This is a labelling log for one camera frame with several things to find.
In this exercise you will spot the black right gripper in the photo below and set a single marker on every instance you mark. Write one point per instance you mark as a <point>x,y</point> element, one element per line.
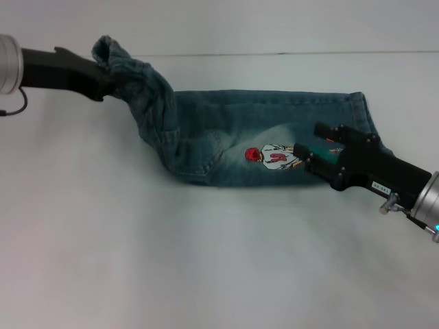
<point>374,164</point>

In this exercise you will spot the blue denim shorts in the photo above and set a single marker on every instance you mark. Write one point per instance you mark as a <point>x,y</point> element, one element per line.
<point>257,116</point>

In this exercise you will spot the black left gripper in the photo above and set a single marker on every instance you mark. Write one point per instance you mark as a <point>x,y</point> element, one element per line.
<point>58,72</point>

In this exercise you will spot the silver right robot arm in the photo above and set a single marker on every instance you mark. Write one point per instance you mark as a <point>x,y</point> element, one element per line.
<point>430,202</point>

